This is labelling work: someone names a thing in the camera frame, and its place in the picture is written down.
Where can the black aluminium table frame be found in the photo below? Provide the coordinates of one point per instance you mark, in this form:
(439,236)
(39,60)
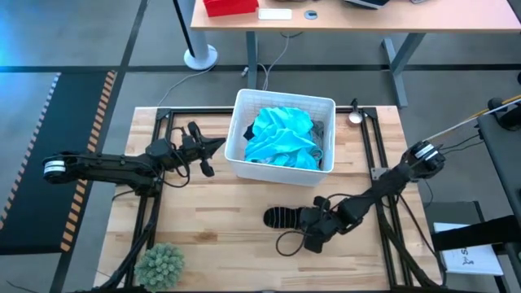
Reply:
(163,122)

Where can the white rod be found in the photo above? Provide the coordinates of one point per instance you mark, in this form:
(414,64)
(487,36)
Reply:
(468,124)

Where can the small silver clamp lamp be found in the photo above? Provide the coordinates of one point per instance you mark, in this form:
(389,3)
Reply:
(355,117)

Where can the black white striped sock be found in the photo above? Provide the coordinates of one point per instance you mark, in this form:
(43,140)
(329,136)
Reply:
(281,217)

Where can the wooden desk grey legs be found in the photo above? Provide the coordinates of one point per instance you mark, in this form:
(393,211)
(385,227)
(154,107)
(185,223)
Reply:
(366,20)

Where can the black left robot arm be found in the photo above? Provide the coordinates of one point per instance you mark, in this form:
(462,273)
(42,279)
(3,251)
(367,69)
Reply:
(106,169)

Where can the green artificial plant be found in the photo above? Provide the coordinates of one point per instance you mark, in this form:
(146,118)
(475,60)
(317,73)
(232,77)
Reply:
(159,268)

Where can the black slanted pole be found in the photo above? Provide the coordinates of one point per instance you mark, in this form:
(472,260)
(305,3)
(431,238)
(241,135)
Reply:
(183,22)

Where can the black side table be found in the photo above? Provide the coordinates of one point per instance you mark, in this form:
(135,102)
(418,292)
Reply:
(504,171)

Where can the dark grey box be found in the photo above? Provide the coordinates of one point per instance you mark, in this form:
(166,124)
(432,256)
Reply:
(452,211)

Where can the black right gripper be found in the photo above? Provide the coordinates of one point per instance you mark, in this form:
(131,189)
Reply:
(329,224)

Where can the white paper sheet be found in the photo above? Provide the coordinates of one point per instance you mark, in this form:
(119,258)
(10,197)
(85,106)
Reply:
(472,260)

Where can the black flat bar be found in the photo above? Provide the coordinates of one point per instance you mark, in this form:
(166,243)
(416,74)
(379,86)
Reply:
(476,234)

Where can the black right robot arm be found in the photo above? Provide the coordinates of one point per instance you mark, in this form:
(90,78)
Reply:
(386,185)

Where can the black wheeled chair base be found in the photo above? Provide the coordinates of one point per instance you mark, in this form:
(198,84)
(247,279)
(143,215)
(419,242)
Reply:
(504,116)

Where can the white flat device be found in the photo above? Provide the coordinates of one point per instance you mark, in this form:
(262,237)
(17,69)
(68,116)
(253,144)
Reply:
(274,14)

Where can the dark laptop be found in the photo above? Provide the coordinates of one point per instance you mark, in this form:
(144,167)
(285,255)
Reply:
(368,3)

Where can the white perforated laundry basket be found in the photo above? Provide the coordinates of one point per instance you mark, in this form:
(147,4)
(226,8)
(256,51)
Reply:
(281,177)

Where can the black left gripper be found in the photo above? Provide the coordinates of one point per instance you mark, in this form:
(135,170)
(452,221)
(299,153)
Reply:
(192,146)

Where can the grey metal mounting plate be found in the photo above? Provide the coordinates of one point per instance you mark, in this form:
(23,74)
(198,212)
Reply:
(377,173)

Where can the grey knit garment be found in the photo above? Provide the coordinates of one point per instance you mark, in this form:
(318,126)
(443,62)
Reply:
(318,130)

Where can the yellow rod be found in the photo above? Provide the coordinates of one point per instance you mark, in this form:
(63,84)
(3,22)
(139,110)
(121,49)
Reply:
(504,100)

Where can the grey column round base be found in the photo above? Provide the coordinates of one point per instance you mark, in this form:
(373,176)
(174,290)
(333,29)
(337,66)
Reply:
(201,57)

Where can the red box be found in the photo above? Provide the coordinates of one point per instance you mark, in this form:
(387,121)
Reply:
(230,7)

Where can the teal garment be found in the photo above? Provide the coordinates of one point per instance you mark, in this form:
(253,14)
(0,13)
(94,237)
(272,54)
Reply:
(281,138)

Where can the black mat orange stripes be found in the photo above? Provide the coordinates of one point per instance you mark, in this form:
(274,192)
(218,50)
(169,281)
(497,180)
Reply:
(49,122)

